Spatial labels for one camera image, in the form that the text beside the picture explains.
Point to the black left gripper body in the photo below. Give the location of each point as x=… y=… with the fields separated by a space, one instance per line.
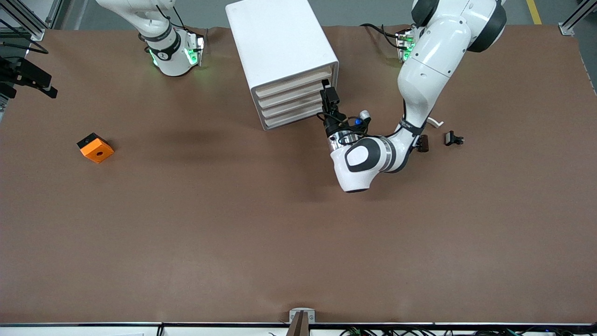
x=332 y=123

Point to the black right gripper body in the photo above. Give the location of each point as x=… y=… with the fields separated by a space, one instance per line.
x=16 y=74

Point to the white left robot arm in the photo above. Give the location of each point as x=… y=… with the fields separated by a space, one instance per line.
x=429 y=65

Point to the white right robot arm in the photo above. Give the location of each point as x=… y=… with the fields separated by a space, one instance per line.
x=172 y=63

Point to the orange and black block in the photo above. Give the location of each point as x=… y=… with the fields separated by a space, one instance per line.
x=97 y=151

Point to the small brown black component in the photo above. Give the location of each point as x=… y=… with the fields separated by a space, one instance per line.
x=423 y=143

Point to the small black clip part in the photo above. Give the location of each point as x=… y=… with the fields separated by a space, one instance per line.
x=450 y=138

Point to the black table edge bar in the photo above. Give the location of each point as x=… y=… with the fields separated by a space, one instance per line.
x=93 y=324

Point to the grey metal bracket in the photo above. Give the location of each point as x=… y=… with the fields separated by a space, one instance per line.
x=301 y=317

